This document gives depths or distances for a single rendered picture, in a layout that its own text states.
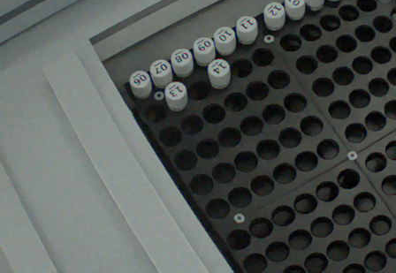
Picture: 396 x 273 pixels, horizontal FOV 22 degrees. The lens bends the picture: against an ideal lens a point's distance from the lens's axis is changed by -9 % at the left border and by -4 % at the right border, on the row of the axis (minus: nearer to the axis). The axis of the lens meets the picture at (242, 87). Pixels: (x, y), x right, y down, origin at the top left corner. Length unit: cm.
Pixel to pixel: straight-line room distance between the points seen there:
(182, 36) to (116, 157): 20
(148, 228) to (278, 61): 16
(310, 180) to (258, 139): 4
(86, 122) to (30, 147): 4
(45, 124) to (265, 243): 14
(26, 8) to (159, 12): 8
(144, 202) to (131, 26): 13
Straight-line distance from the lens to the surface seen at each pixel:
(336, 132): 61
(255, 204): 59
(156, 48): 72
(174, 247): 52
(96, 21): 61
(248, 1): 74
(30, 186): 56
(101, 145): 55
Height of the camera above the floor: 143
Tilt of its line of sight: 58 degrees down
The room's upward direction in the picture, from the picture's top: 6 degrees counter-clockwise
